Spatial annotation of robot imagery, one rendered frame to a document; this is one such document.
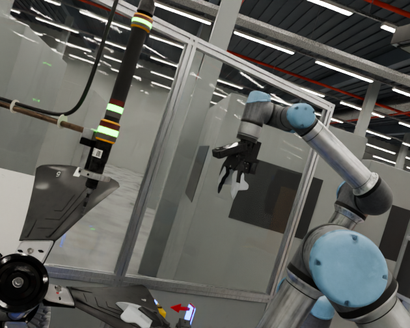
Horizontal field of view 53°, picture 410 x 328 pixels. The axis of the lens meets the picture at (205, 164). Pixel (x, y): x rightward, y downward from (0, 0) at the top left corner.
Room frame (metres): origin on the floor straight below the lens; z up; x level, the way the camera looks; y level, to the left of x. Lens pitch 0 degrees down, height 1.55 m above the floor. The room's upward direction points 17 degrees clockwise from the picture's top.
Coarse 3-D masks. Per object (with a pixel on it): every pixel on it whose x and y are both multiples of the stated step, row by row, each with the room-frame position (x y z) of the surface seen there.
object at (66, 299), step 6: (48, 288) 0.90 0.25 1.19; (54, 288) 0.92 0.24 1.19; (66, 288) 0.94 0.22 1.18; (48, 294) 0.87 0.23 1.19; (54, 294) 0.88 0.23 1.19; (60, 294) 0.90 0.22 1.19; (66, 294) 0.91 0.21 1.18; (48, 300) 0.85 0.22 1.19; (54, 300) 0.85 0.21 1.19; (60, 300) 0.87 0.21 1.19; (66, 300) 0.88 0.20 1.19; (72, 300) 0.89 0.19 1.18
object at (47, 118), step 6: (0, 102) 1.04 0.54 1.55; (6, 108) 1.03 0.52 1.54; (12, 108) 1.02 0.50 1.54; (18, 108) 1.01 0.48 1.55; (24, 114) 1.00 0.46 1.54; (30, 114) 0.99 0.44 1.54; (36, 114) 0.98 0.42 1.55; (42, 114) 0.98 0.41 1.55; (48, 120) 0.96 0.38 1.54; (54, 120) 0.96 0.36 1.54; (66, 126) 0.94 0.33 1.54; (72, 126) 0.93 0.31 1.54; (78, 126) 0.93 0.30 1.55
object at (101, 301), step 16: (80, 288) 0.95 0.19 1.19; (96, 288) 1.00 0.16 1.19; (112, 288) 1.03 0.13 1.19; (128, 288) 1.06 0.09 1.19; (144, 288) 1.09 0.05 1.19; (80, 304) 0.88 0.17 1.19; (96, 304) 0.92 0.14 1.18; (112, 304) 0.95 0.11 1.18; (144, 304) 1.02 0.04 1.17; (112, 320) 0.89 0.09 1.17
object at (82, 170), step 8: (88, 128) 0.90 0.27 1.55; (88, 136) 0.90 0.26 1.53; (88, 144) 0.89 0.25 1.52; (88, 152) 0.89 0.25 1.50; (80, 160) 0.90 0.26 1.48; (88, 160) 0.90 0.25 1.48; (80, 168) 0.88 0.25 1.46; (88, 168) 0.90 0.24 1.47; (88, 176) 0.86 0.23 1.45; (96, 176) 0.87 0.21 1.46; (104, 176) 0.88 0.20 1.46
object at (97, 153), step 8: (144, 0) 0.88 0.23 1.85; (152, 0) 0.89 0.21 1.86; (144, 8) 0.88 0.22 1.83; (152, 8) 0.89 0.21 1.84; (152, 16) 0.91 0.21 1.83; (96, 144) 0.88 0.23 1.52; (104, 144) 0.88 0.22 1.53; (112, 144) 0.90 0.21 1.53; (96, 152) 0.88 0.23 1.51; (104, 152) 0.88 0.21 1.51; (96, 160) 0.88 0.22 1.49; (104, 160) 0.89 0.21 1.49; (96, 168) 0.88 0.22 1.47; (88, 184) 0.89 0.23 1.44; (96, 184) 0.89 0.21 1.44
